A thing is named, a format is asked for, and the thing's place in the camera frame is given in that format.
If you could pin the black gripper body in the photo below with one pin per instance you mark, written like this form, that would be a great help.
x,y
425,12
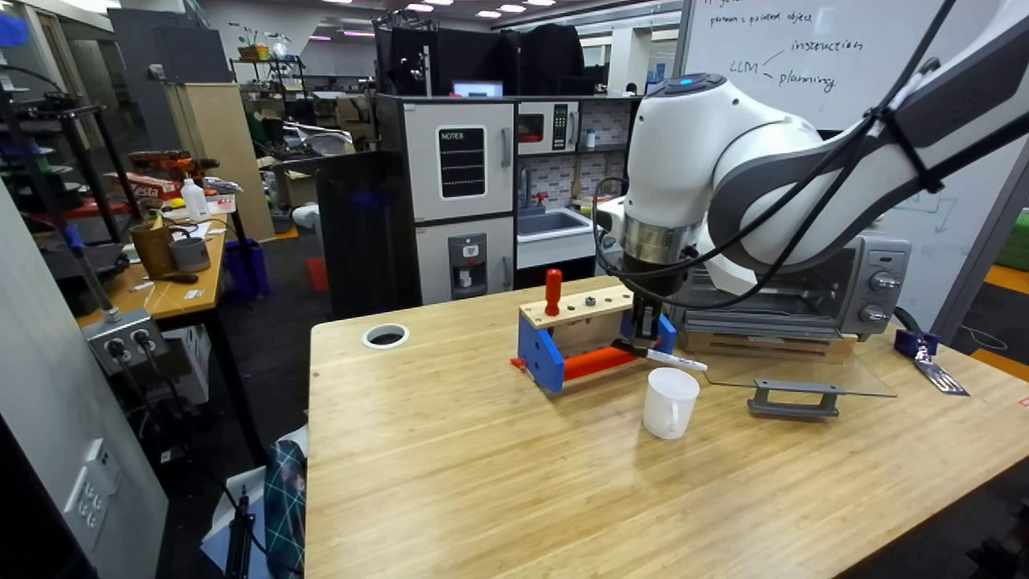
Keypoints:
x,y
648,309

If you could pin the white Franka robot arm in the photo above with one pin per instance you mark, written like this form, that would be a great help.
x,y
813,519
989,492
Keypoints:
x,y
694,148

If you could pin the white plastic mug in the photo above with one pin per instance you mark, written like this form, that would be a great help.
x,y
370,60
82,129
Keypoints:
x,y
670,405

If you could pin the orange rod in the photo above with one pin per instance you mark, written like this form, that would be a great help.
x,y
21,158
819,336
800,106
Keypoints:
x,y
598,361

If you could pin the wooden peg rack blue ends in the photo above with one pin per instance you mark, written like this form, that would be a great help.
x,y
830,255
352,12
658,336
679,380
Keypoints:
x,y
581,323

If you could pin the upright red-orange peg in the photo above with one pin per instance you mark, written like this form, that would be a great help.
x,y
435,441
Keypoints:
x,y
553,291

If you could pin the white toy sink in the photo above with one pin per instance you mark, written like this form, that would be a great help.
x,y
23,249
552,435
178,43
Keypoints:
x,y
553,240

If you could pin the grey toaster oven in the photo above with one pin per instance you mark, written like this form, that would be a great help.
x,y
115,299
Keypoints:
x,y
845,293

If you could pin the toy microwave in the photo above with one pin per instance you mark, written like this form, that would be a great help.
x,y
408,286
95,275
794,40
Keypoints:
x,y
547,129

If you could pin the white toy kitchen cabinet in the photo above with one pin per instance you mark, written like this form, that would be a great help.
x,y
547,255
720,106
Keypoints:
x,y
461,203

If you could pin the blue spatula holder block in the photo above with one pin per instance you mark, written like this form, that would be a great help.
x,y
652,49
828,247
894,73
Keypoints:
x,y
915,341

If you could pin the computer monitor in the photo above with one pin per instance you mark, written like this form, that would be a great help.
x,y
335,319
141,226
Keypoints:
x,y
477,89

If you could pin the black upright panel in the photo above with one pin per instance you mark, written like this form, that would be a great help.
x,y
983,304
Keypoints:
x,y
363,236

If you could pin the whiteboard with writing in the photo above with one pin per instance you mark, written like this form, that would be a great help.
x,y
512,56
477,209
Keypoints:
x,y
813,49

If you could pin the plaid cloth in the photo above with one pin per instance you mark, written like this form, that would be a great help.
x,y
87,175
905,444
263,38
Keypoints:
x,y
284,503

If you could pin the blue bin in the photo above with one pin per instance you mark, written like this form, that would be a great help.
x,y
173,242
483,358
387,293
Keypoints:
x,y
246,270

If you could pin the white spray bottle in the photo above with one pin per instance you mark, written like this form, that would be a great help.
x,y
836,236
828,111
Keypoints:
x,y
193,200

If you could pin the wooden side desk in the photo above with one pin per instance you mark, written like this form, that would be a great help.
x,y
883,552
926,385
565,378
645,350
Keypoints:
x,y
161,293

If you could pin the grey outlet box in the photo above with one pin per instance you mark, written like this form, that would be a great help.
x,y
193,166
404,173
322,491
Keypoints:
x,y
127,341

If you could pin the grey panel with socket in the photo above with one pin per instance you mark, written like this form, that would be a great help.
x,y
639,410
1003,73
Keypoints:
x,y
64,428

